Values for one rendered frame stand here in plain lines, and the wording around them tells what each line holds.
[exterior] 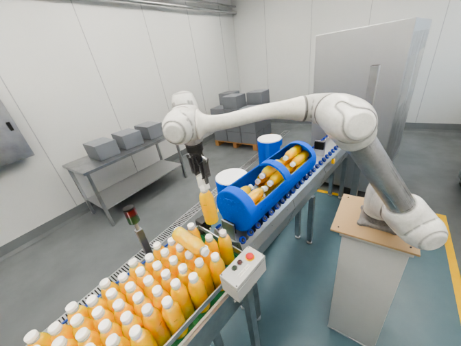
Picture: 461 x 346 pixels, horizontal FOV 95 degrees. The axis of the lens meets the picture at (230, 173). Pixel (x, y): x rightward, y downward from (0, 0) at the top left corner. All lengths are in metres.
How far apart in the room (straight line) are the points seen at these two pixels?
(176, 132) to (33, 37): 3.50
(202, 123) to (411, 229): 0.91
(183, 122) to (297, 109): 0.44
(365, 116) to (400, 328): 1.83
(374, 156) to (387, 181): 0.13
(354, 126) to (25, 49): 3.85
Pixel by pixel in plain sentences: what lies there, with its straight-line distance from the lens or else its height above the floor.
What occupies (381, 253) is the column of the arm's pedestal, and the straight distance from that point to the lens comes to 1.40.
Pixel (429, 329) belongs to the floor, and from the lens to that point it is 2.38.
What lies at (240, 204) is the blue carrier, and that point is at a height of 1.18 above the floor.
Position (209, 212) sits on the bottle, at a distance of 1.08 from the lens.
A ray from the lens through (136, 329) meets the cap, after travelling 0.97.
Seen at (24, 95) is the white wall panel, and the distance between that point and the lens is 3.93.
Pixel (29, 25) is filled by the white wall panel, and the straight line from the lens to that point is 4.10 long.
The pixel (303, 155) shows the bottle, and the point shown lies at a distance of 1.77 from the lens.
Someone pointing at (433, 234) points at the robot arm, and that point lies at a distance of 1.14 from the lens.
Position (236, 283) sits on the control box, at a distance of 0.96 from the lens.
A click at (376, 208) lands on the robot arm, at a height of 1.16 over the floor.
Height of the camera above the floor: 1.89
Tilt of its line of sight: 28 degrees down
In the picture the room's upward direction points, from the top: 9 degrees counter-clockwise
